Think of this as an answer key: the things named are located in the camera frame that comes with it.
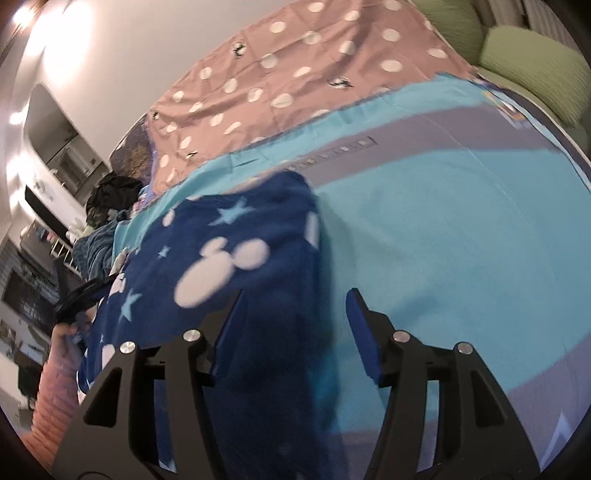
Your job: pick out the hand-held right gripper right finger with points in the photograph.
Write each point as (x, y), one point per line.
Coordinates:
(364, 337)

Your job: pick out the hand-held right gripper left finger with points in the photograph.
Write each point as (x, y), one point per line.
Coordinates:
(228, 332)

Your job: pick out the blue fleece star-print pajama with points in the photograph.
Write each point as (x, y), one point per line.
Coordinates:
(240, 221)

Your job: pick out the pile of dark clothes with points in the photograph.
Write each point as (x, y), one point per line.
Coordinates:
(113, 191)

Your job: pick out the person's left hand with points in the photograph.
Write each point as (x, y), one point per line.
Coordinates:
(64, 341)

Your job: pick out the teal fleece blanket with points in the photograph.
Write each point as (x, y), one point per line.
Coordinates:
(94, 251)

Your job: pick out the white shelf rack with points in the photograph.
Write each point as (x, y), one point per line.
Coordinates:
(64, 251)

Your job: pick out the blue grey striped bed cover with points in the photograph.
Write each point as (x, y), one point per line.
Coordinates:
(438, 207)

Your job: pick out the purple tree-print cloth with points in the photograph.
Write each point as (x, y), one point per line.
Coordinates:
(136, 157)

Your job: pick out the pink polka dot sheet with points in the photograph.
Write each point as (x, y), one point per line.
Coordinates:
(300, 69)

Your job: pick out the small green pillow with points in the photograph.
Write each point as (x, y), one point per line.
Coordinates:
(535, 69)

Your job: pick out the large green pillow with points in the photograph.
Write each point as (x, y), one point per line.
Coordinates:
(450, 27)

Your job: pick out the beige curtain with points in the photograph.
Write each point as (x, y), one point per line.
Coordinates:
(531, 18)

